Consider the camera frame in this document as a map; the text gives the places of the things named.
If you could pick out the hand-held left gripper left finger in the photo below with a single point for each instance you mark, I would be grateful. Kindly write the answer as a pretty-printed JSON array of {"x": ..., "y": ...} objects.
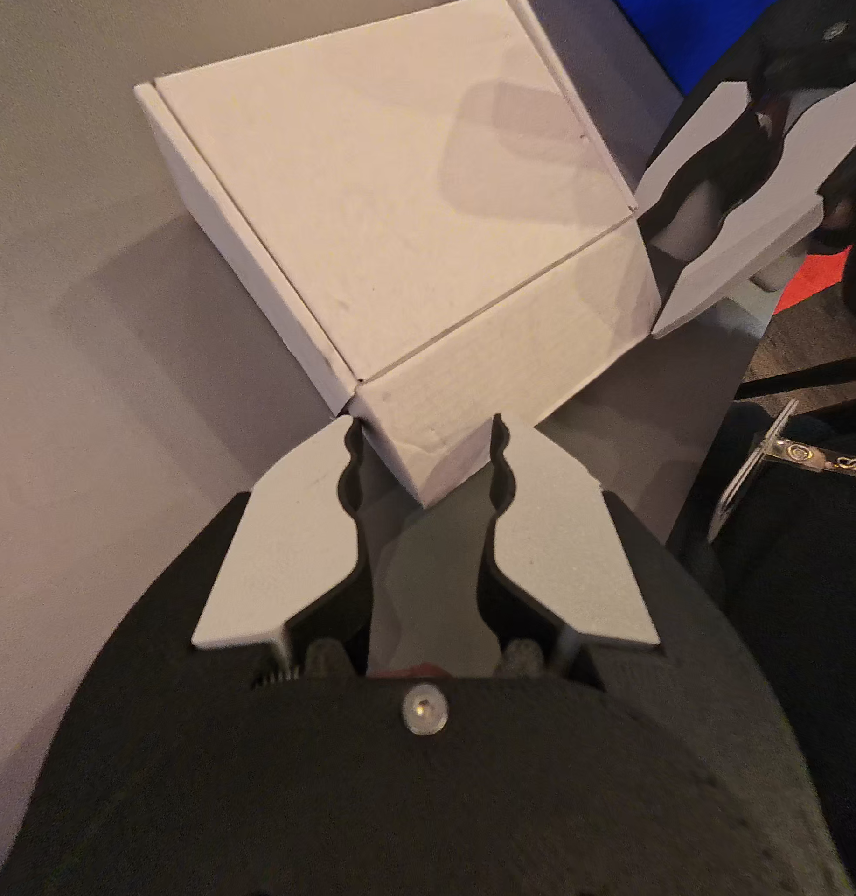
[{"x": 281, "y": 560}]

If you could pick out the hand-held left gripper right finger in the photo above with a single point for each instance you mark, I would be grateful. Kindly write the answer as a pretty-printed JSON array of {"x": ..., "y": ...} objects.
[{"x": 568, "y": 560}]

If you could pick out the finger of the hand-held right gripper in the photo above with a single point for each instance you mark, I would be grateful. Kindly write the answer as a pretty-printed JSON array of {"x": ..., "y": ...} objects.
[
  {"x": 686, "y": 133},
  {"x": 763, "y": 231}
]

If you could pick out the blue plastic bin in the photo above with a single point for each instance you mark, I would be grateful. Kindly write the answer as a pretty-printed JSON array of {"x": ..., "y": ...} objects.
[{"x": 679, "y": 35}]

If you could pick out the white cardboard box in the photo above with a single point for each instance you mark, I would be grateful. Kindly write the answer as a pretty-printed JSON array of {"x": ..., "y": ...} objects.
[{"x": 400, "y": 210}]

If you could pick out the red object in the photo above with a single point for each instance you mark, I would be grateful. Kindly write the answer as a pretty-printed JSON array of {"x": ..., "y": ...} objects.
[{"x": 816, "y": 276}]

